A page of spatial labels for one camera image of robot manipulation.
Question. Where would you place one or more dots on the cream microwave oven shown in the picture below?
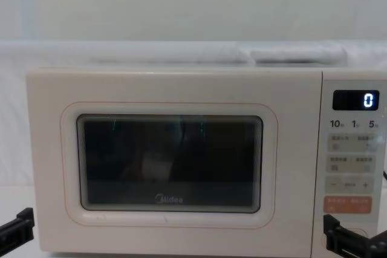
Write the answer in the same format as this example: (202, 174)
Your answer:
(193, 89)

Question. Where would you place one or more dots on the oven control panel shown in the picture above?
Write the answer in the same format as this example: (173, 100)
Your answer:
(350, 155)

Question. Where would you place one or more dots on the white curtain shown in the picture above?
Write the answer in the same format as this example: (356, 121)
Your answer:
(181, 4)

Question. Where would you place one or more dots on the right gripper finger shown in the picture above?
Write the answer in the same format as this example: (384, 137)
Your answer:
(334, 240)

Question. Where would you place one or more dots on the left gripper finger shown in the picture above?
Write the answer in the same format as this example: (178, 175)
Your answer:
(25, 224)

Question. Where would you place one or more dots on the cream oven door with window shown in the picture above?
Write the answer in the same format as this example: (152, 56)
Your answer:
(48, 149)

